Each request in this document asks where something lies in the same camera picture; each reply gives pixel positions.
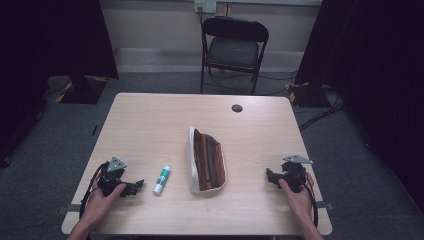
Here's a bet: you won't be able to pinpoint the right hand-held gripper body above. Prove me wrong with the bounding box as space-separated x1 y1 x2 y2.
280 154 315 194

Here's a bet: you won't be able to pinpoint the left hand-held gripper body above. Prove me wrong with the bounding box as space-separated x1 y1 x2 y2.
96 156 128 198

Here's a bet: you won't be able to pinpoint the green and white glue stick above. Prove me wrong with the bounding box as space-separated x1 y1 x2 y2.
152 165 172 197

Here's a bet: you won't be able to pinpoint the white and brown pencil case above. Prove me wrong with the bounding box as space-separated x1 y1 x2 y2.
186 125 228 195

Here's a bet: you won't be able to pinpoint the person's right hand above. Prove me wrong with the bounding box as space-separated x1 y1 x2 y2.
278 171 316 222

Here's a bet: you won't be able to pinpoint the person's left hand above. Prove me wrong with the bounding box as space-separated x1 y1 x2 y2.
79 176 128 228

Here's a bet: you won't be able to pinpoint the black stand base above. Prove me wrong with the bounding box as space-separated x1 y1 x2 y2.
286 82 333 109
55 75 109 105

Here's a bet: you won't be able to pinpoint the black folding chair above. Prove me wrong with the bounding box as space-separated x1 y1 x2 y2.
200 15 270 96

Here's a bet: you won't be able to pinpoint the dark curtain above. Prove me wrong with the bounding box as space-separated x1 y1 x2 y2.
294 0 424 214
0 0 120 168

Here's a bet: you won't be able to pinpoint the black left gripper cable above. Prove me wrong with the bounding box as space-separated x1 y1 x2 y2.
78 161 111 220

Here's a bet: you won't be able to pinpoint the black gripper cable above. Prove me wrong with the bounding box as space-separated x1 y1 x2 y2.
299 179 319 228
78 161 111 220

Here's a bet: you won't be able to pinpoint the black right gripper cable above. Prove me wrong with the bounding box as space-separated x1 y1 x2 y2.
299 179 319 228

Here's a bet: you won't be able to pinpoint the grey table strap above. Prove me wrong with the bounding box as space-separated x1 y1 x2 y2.
315 200 335 211
56 203 82 215

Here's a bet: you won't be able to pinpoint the black floor cables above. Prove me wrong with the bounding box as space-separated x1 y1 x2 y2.
206 68 346 132

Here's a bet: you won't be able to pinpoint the white wall outlet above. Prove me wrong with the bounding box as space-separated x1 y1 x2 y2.
194 0 218 14

